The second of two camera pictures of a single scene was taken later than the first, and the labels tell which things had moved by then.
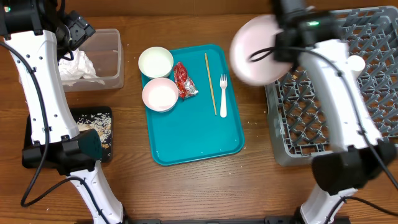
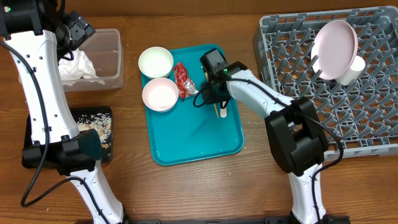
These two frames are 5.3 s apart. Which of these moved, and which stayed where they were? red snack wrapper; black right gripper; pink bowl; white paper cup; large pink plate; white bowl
Moved: black right gripper; large pink plate
Stayed: red snack wrapper; white bowl; white paper cup; pink bowl
